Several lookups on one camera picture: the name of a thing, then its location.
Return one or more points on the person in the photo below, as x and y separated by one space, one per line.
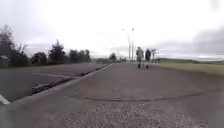
139 55
148 56

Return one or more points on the dark kerb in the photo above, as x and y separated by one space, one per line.
50 85

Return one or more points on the grass field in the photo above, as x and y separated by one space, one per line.
196 67

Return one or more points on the row of dark trees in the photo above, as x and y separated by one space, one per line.
56 53

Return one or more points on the grey asphalt parking area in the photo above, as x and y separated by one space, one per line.
20 83

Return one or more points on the street lamp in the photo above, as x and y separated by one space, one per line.
129 46
132 46

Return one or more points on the single dark tree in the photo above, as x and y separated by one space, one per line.
113 57

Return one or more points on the grey asphalt path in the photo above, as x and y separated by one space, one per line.
133 83

